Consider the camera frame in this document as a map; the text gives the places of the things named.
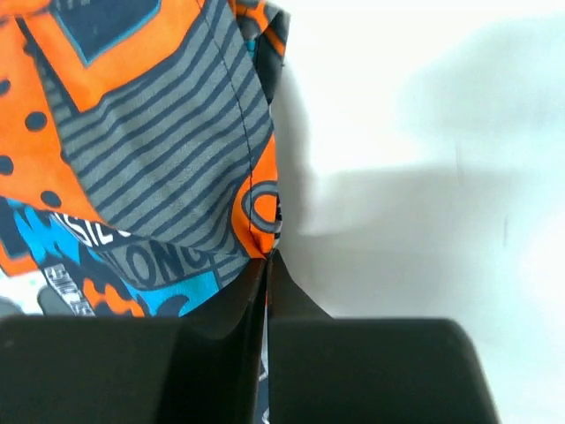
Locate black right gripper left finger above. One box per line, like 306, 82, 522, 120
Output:
1, 260, 266, 423

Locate colourful patterned shorts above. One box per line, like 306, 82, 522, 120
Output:
0, 0, 292, 424

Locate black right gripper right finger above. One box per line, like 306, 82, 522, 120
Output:
267, 254, 498, 424

